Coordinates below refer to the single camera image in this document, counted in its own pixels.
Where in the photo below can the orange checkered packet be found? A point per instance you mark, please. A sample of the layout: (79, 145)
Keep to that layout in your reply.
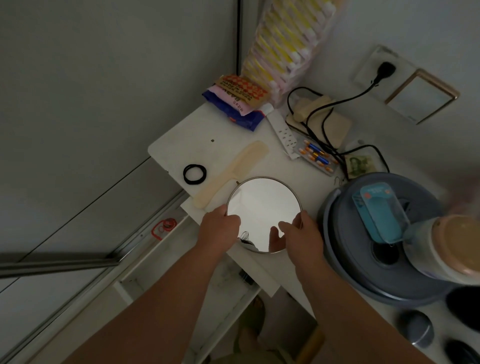
(243, 90)

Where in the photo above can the grey round appliance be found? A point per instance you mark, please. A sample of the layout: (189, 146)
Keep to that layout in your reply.
(356, 255)

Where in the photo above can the cream power bank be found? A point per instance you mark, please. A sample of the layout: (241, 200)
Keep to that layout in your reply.
(339, 125)

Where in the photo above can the white wall socket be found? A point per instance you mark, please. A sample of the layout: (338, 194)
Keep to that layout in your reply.
(369, 73)

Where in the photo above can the green banknote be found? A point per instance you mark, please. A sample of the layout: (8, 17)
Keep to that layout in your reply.
(359, 165)

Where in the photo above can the person's left forearm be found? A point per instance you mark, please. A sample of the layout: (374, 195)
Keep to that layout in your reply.
(157, 311)

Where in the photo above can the person's right forearm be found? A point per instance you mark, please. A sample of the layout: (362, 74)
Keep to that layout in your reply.
(348, 318)

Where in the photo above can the black round container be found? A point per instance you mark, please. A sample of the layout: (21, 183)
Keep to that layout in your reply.
(462, 353)
(465, 307)

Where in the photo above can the blue transparent plastic box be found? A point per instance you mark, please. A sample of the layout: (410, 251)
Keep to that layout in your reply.
(380, 213)

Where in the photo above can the person's right hand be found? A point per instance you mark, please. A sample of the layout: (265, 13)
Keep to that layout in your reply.
(305, 247)

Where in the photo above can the pack of yellow pink packets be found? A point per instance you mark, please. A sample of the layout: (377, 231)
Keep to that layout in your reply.
(285, 41)

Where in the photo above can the person's left thumb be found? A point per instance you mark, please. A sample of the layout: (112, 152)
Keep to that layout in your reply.
(229, 222)

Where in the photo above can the gold-framed wall panel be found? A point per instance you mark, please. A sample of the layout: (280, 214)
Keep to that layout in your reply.
(422, 95)

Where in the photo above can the black hair clip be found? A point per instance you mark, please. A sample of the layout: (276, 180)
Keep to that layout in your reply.
(246, 277)

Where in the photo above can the blue flat packet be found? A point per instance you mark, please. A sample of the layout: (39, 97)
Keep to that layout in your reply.
(240, 117)

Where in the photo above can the person's foot in slipper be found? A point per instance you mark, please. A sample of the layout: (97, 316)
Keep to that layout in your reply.
(250, 326)

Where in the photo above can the white tube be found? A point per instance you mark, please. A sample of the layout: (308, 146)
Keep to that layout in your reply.
(282, 131)

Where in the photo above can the metal door rail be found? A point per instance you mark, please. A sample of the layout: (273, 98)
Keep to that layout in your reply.
(56, 264)

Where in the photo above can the capsule blister pack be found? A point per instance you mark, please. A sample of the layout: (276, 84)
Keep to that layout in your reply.
(318, 157)

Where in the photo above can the white bottle with pink cap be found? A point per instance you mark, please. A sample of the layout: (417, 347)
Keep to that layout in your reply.
(446, 247)

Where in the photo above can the person's left hand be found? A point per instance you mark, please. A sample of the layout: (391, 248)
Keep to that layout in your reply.
(215, 234)

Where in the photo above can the pink flat packet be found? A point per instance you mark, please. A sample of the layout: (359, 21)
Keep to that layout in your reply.
(229, 100)

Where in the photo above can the cream plastic comb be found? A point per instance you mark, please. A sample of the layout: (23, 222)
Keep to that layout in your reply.
(232, 170)

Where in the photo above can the round metal-framed mirror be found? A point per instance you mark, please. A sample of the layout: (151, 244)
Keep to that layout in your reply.
(262, 210)

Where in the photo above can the person's right thumb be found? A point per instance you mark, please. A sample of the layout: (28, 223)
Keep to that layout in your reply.
(288, 228)

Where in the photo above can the red rubber band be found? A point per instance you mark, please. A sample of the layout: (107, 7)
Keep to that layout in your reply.
(164, 226)

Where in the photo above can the white open drawer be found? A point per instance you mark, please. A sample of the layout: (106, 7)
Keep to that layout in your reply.
(225, 296)

